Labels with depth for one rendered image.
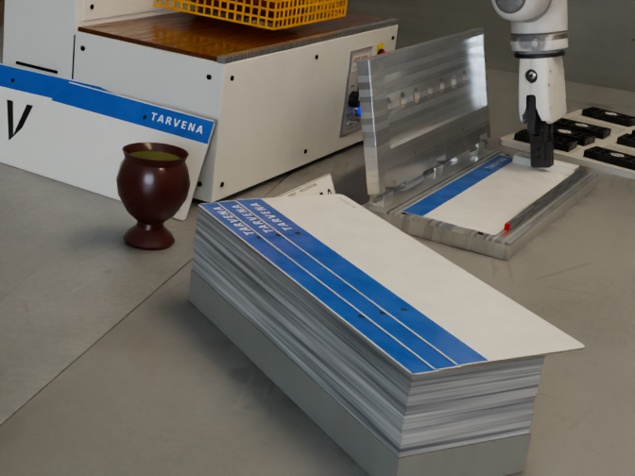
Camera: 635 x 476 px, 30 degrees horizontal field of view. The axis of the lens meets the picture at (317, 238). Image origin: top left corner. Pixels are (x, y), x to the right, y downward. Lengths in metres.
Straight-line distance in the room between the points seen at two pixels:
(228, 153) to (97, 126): 0.18
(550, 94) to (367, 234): 0.68
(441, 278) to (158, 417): 0.28
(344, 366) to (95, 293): 0.36
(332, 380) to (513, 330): 0.16
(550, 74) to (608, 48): 2.14
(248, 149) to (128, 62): 0.19
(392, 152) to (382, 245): 0.44
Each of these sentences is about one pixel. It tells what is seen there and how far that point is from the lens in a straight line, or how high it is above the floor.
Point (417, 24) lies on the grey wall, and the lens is 3.98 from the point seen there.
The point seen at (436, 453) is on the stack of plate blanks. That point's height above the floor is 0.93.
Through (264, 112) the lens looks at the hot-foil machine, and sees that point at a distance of 1.60.
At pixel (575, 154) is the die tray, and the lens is 2.05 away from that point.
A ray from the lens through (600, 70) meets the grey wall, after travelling 3.94.
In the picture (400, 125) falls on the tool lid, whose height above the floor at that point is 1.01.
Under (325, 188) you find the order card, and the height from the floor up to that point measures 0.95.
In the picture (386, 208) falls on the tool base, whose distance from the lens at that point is 1.56.
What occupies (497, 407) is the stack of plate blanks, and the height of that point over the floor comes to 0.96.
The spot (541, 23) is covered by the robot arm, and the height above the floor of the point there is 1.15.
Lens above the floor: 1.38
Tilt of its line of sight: 19 degrees down
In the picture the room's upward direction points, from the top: 7 degrees clockwise
